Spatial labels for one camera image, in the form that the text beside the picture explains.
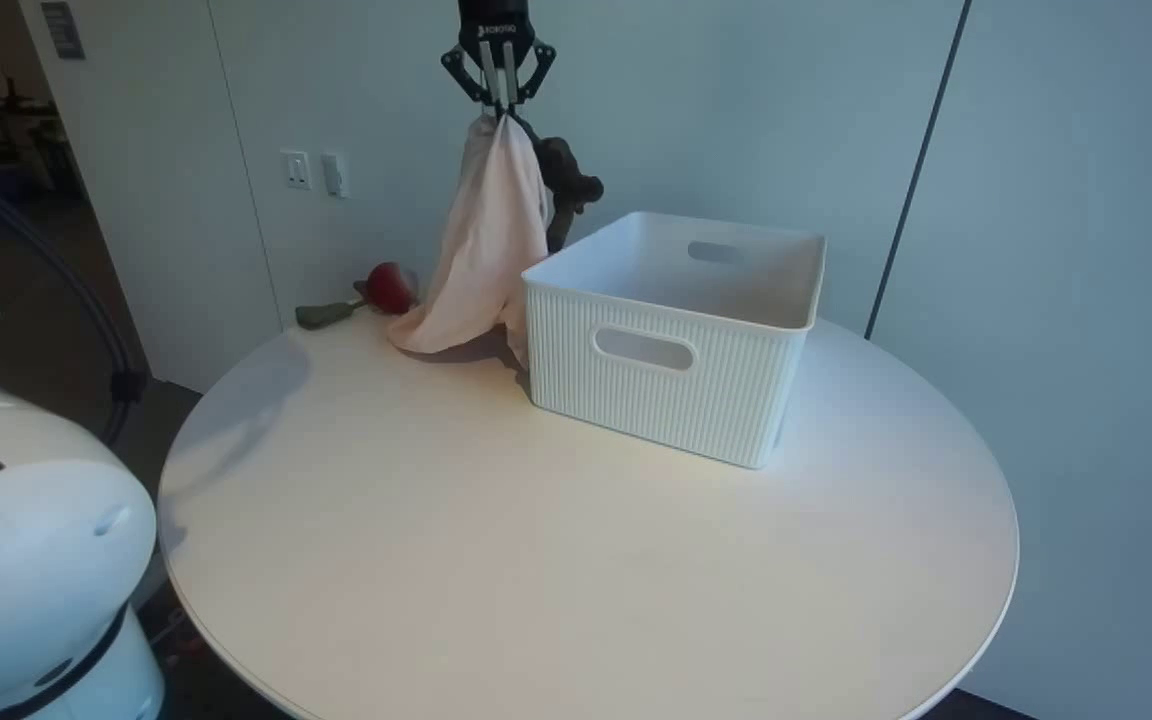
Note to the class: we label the white wall outlet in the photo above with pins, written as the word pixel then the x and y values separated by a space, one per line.
pixel 333 173
pixel 296 168

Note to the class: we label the grey wall sign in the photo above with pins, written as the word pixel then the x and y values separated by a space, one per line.
pixel 60 28

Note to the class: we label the pink cloth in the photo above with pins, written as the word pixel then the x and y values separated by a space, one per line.
pixel 490 240

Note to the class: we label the brown plush toy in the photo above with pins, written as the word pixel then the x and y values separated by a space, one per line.
pixel 567 181

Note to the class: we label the white ribbed storage container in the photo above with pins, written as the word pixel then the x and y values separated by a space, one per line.
pixel 669 362

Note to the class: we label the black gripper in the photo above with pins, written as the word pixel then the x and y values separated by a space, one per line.
pixel 498 19

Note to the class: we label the red and white radish toy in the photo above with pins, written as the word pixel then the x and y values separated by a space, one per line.
pixel 389 285

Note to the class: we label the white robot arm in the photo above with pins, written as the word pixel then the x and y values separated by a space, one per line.
pixel 29 563

